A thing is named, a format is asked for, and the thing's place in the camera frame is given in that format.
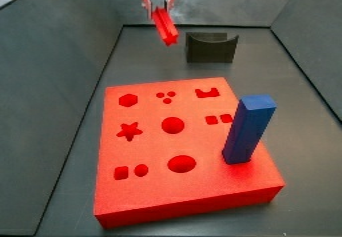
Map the black curved fixture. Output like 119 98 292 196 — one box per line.
186 32 240 63

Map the blue rectangular peg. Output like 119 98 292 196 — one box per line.
222 94 277 164

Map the red block with shaped holes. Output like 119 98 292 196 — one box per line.
94 77 285 229

